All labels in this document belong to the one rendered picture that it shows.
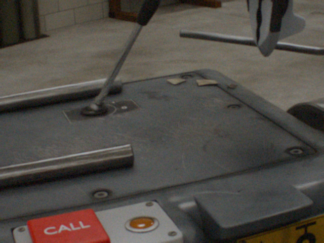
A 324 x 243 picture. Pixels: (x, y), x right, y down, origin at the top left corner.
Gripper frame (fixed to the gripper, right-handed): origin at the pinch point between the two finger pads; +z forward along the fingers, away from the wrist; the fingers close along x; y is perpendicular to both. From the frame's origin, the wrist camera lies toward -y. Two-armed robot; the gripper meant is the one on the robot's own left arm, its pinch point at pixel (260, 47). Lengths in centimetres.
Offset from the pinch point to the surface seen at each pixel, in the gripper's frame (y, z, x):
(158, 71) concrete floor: 126, 238, 401
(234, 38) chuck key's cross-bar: -1.2, 1.2, 5.3
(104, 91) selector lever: -19.8, 4.3, 2.6
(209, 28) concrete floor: 227, 270, 526
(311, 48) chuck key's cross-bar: 8.7, 2.0, 1.0
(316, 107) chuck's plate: 6.4, 7.2, -5.1
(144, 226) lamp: -24.7, -1.2, -28.1
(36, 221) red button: -33.2, -1.3, -25.0
